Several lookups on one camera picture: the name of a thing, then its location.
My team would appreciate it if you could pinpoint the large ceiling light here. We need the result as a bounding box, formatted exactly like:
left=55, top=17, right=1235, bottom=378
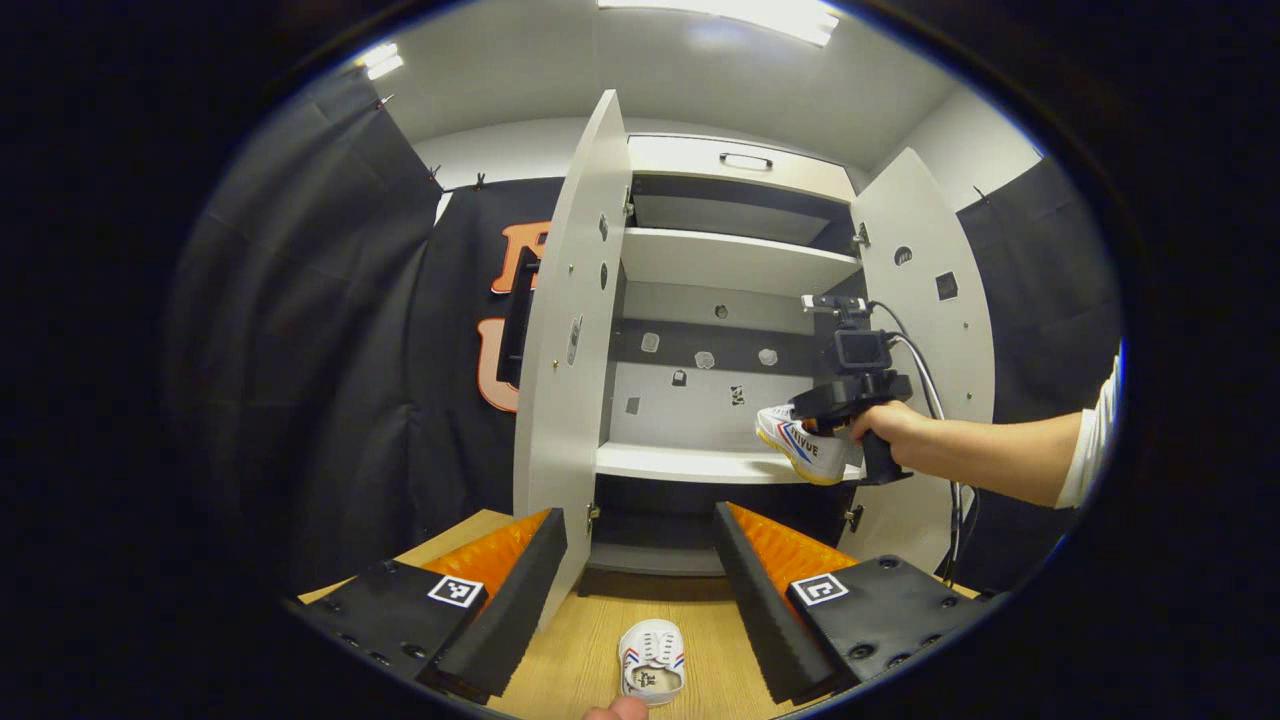
left=597, top=0, right=841, bottom=48

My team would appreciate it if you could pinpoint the white shoe cabinet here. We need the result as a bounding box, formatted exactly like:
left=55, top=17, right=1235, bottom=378
left=590, top=133, right=871, bottom=578

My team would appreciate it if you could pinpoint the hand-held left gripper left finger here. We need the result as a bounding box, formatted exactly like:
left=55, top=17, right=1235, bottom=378
left=283, top=508, right=569, bottom=706

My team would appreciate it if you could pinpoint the white cabinet drawer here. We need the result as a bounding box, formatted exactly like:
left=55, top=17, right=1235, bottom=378
left=628, top=135, right=858, bottom=203

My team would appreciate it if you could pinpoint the white canvas shoe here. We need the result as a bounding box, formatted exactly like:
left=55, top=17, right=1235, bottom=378
left=618, top=619, right=687, bottom=707
left=755, top=403, right=851, bottom=487

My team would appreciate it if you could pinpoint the white shirt sleeve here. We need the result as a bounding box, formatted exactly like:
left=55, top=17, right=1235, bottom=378
left=1053, top=345, right=1124, bottom=511

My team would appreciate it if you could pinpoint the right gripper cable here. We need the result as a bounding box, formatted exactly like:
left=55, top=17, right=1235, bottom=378
left=868, top=298, right=979, bottom=588

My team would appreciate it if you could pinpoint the black left door handle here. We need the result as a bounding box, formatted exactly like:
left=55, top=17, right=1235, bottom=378
left=497, top=247, right=543, bottom=393

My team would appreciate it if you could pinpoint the black backdrop cloth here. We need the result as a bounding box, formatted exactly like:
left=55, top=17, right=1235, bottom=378
left=165, top=70, right=1126, bottom=601

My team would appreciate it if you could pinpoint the white cabinet door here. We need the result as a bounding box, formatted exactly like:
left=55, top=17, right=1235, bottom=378
left=838, top=148, right=997, bottom=576
left=513, top=90, right=633, bottom=631

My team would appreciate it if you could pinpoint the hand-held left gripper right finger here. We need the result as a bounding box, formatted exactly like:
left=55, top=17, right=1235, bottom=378
left=713, top=502, right=989, bottom=706

